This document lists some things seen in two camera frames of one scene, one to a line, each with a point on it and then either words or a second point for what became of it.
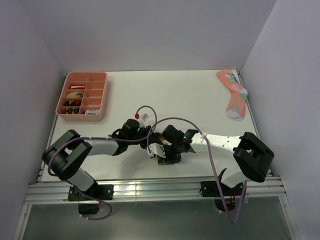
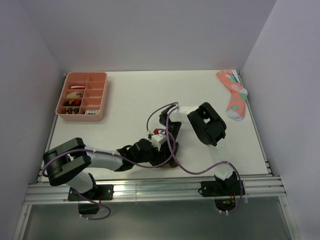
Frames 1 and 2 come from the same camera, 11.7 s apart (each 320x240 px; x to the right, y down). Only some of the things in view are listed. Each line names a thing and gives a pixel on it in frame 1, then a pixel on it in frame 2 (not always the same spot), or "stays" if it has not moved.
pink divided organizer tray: [83, 96] stays
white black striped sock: [92, 112] stays
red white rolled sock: [78, 87] stays
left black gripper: [145, 129] to [160, 158]
